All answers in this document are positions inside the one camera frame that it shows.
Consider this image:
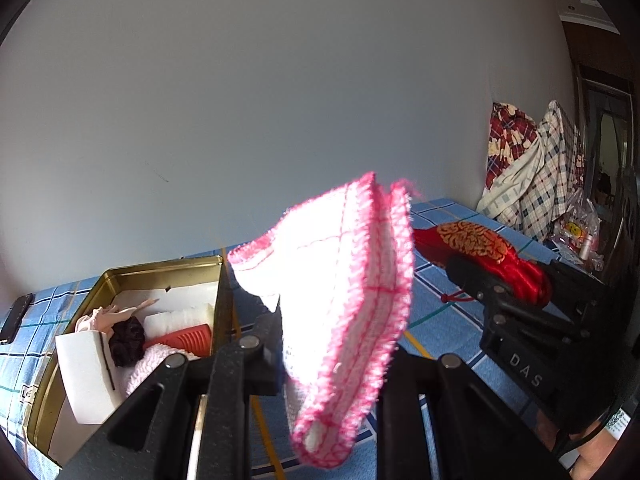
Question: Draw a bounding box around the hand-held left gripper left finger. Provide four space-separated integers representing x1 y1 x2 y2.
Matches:
55 305 286 480

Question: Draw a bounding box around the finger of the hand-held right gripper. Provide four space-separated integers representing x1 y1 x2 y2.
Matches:
548 259 607 306
444 254 577 342

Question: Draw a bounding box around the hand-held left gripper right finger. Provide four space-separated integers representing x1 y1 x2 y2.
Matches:
375 347 571 480

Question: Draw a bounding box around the red satin pouch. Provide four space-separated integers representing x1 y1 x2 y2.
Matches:
412 220 553 306

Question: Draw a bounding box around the pink and white towel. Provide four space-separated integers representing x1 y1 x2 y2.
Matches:
227 171 416 470

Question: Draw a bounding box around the pink fluffy pad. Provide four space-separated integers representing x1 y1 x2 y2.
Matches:
125 342 201 398

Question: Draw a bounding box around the gold tin box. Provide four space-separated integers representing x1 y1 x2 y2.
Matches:
26 255 236 471

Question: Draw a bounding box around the light pink ribbon pouch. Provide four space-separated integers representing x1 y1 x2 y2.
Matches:
75 297 161 333

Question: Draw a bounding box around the person's right hand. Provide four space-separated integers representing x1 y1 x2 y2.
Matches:
542 410 618 480

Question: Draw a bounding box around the clear plastic bag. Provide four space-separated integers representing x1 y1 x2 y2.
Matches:
547 187 606 271

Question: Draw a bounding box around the blue plaid bedsheet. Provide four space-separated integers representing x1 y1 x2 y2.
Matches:
0 197 596 480

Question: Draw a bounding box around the red ribbed comb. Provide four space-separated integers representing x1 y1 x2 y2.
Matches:
142 322 213 358

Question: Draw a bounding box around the cream plaid blanket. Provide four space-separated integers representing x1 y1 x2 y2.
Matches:
475 100 586 243

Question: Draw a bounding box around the white folded tissue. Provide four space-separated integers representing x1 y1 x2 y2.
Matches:
144 302 218 338

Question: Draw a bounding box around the red plaid cloth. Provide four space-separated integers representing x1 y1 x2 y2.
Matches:
484 101 541 196

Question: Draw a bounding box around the dark purple scrunchie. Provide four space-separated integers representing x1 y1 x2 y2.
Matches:
107 316 147 368

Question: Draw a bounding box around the black hair pin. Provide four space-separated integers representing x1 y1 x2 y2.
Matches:
99 332 117 392

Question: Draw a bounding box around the white cardboard sheet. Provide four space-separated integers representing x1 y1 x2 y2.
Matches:
54 330 131 426

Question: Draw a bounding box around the black phone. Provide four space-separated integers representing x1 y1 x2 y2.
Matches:
0 292 35 346

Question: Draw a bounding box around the dark wooden door frame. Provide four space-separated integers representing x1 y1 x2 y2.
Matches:
562 15 640 281

